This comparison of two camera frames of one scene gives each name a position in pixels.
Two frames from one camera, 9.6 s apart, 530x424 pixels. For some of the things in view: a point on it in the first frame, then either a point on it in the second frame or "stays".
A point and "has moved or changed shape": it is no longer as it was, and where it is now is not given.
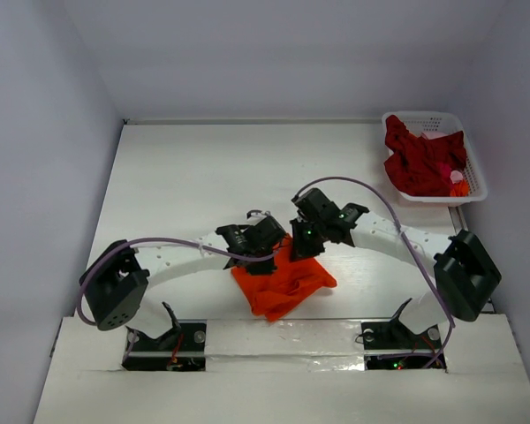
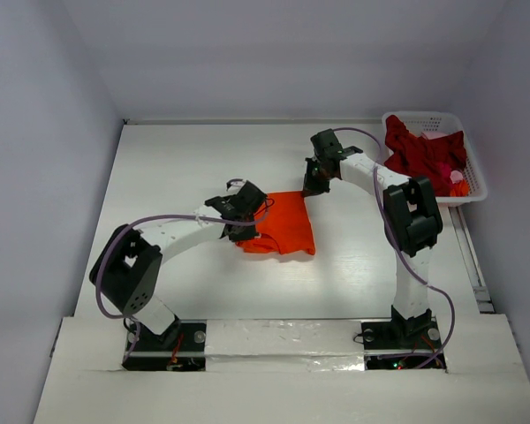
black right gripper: x=302 y=249 → x=315 y=181
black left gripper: x=263 y=268 → x=247 y=235
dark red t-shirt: x=412 y=165 stays
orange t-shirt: x=272 y=295 has moved or changed shape
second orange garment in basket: x=460 y=189 stays
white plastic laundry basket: x=424 y=122 stays
